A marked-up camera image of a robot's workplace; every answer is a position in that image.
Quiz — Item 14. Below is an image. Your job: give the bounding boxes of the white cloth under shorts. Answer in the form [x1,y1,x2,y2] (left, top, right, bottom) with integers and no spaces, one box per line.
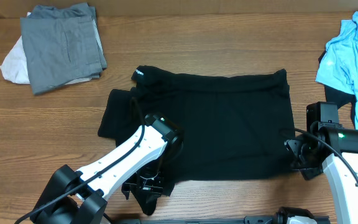
[0,19,103,85]

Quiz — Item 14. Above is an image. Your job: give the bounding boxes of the black t-shirt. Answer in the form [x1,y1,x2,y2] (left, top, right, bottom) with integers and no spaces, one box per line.
[97,65,296,217]

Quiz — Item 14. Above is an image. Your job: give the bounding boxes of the folded grey shorts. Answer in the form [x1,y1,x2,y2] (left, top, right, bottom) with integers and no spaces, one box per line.
[20,2,107,95]

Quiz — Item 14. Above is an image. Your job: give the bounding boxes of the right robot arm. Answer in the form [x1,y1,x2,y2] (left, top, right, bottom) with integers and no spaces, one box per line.
[284,101,358,223]

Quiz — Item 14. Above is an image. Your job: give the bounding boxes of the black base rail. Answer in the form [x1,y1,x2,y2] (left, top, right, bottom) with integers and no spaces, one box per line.
[104,215,331,224]

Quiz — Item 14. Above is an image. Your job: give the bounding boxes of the black garment under blue shirt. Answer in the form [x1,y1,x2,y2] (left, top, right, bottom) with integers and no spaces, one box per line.
[318,49,357,125]

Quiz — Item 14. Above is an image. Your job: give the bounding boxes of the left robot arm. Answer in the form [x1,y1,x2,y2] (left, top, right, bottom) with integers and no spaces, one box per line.
[29,113,183,223]

